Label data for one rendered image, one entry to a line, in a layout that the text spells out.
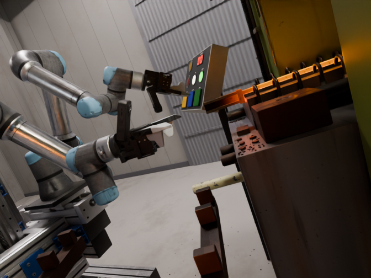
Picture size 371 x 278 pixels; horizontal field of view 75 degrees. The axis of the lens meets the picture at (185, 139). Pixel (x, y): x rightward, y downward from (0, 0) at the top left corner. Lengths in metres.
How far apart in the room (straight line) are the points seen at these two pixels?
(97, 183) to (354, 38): 0.67
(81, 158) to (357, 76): 0.66
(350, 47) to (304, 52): 0.45
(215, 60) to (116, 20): 2.80
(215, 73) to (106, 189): 0.64
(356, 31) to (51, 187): 1.17
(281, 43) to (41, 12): 4.27
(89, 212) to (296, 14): 1.06
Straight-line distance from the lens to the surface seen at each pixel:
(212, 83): 1.05
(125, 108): 0.67
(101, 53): 3.95
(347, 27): 0.43
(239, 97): 0.63
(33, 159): 1.24
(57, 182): 1.24
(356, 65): 0.43
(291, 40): 0.87
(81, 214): 1.14
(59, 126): 1.29
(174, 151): 3.59
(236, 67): 2.97
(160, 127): 0.60
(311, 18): 0.89
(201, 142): 3.30
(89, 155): 0.74
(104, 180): 0.76
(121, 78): 1.00
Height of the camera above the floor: 1.06
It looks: 11 degrees down
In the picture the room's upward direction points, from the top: 20 degrees counter-clockwise
